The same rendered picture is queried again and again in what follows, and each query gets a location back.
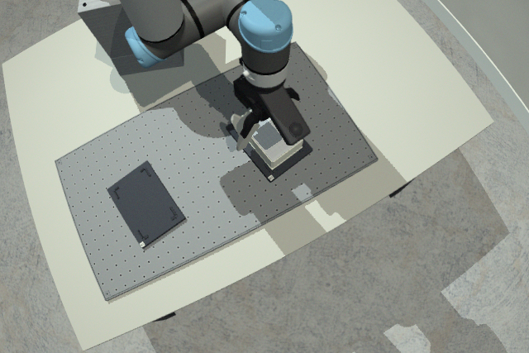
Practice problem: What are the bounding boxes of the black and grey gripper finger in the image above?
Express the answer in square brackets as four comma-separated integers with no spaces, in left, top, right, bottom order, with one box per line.
[231,111,260,151]
[288,88,300,109]

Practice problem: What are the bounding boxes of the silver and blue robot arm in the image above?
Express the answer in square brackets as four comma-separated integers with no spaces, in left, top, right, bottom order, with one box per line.
[120,0,311,145]

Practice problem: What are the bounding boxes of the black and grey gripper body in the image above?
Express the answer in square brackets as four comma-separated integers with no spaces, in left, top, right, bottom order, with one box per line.
[233,74,286,122]

